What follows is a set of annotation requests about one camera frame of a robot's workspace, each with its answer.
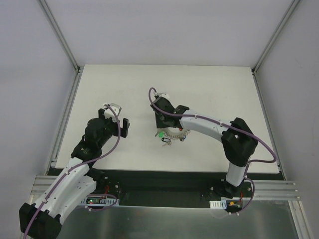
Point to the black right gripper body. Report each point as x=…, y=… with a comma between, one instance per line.
x=162, y=120

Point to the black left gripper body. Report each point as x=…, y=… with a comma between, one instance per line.
x=113, y=123

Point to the black key tag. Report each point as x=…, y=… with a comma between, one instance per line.
x=166, y=141

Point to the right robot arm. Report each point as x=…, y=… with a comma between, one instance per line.
x=238, y=147

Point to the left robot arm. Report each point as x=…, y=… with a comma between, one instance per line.
x=43, y=219

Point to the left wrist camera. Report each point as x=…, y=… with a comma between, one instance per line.
x=112, y=109

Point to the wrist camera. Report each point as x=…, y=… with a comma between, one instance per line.
x=164, y=95
x=112, y=109

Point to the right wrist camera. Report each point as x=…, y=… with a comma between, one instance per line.
x=164, y=95

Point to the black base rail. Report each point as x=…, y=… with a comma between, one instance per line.
x=166, y=189

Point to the left white cable duct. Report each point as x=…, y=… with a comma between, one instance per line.
x=99, y=201

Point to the white cable duct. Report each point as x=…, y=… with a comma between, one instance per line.
x=99, y=201
x=218, y=204

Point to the right white cable duct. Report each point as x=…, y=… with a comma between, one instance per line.
x=218, y=204

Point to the aluminium frame left post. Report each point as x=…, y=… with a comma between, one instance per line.
x=58, y=33

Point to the aluminium frame post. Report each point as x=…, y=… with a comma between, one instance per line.
x=294, y=4
x=58, y=33

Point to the aluminium frame right post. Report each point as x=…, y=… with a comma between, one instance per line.
x=294, y=4

